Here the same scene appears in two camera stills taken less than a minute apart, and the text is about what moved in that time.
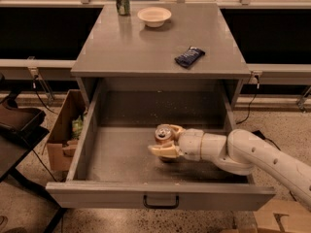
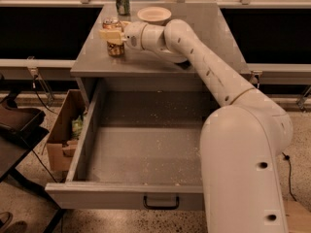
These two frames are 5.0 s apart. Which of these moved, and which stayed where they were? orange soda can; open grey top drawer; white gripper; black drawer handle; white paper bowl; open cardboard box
Moved: orange soda can; white gripper
Stayed: open grey top drawer; white paper bowl; open cardboard box; black drawer handle
